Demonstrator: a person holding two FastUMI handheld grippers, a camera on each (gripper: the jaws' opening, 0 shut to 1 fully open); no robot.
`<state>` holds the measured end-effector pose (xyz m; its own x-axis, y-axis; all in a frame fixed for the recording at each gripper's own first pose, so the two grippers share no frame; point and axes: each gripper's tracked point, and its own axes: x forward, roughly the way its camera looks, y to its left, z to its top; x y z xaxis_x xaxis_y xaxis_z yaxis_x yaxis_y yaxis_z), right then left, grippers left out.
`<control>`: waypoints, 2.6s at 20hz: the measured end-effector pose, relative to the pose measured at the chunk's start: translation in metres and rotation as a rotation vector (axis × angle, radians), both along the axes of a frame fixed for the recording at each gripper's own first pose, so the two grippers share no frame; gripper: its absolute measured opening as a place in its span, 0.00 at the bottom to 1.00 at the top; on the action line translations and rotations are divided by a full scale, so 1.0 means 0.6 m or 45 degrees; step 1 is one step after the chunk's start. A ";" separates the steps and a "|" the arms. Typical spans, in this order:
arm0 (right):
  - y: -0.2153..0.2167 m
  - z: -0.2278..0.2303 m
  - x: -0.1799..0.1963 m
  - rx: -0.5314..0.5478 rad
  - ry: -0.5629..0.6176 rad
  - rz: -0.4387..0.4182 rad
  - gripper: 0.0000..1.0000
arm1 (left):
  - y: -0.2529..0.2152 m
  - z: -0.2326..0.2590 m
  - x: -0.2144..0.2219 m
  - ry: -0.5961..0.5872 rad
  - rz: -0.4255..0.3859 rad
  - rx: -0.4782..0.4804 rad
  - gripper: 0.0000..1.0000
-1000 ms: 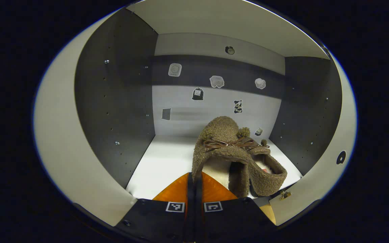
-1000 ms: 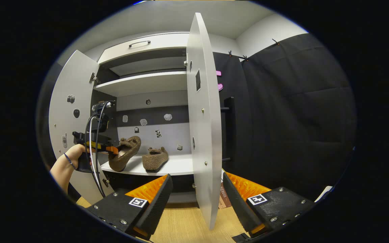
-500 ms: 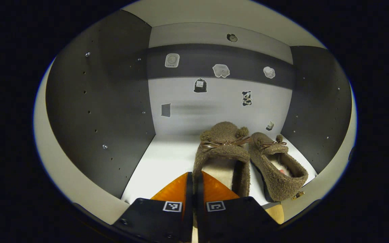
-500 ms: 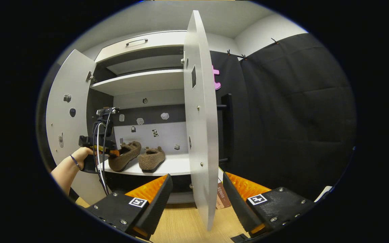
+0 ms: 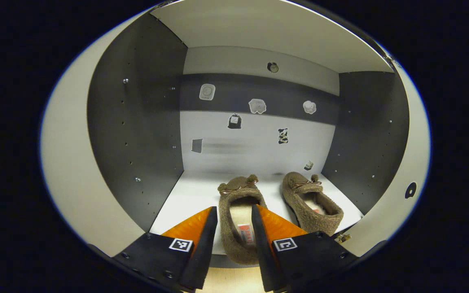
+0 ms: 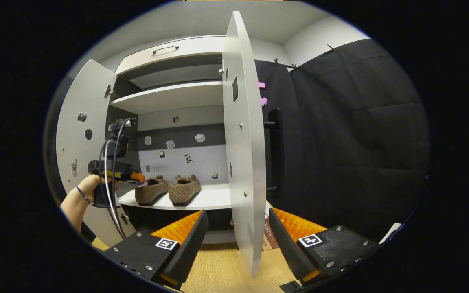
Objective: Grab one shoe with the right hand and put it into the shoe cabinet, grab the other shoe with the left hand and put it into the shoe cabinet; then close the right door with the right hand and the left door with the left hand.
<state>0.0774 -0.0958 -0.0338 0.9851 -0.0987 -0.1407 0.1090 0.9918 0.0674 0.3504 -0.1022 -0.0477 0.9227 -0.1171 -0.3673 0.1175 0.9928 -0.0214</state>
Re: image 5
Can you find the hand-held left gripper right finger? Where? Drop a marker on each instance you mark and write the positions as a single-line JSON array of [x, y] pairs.
[[261, 248]]

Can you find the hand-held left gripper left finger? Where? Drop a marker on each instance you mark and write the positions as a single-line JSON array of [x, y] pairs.
[[204, 252]]

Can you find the brown fuzzy shoe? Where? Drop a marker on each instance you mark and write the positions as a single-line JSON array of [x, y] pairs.
[[316, 219], [228, 228]]

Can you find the white shoe cabinet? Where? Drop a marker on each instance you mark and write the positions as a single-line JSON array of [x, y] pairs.
[[136, 142]]

